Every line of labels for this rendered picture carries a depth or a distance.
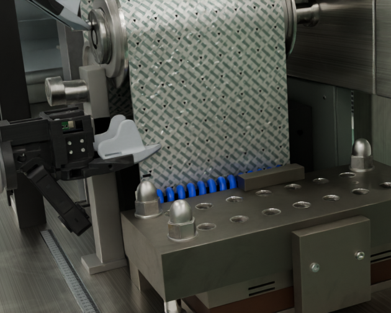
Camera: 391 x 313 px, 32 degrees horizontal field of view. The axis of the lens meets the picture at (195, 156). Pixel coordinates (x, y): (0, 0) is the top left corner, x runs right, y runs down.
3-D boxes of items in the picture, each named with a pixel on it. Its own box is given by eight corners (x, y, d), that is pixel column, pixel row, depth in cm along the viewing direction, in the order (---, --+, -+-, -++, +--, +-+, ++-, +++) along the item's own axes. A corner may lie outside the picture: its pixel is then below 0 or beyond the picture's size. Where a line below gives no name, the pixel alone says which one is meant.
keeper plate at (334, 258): (294, 313, 85) (290, 231, 82) (361, 294, 88) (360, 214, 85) (305, 322, 82) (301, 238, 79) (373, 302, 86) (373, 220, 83)
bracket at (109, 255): (79, 264, 107) (53, 69, 98) (118, 254, 109) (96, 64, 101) (86, 276, 102) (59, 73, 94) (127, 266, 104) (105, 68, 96)
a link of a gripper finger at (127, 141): (164, 115, 90) (96, 127, 87) (168, 158, 92) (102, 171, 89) (157, 112, 93) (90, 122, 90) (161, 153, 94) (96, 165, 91)
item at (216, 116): (141, 199, 95) (128, 67, 90) (288, 169, 104) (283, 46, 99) (143, 200, 95) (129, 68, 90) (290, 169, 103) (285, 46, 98)
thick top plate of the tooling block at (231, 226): (125, 253, 92) (120, 211, 90) (372, 195, 106) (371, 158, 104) (166, 302, 77) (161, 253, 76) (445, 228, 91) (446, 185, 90)
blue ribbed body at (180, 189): (150, 210, 96) (148, 187, 95) (284, 182, 103) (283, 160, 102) (159, 218, 92) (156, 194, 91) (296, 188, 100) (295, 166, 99)
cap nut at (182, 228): (162, 234, 81) (159, 199, 80) (191, 228, 82) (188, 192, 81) (174, 244, 78) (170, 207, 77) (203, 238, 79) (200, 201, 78)
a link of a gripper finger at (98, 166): (136, 156, 88) (69, 168, 85) (137, 167, 89) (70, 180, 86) (126, 148, 93) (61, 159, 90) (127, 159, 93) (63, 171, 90)
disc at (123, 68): (123, 109, 94) (93, 54, 104) (126, 108, 94) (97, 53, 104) (126, 12, 84) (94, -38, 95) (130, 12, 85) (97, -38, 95)
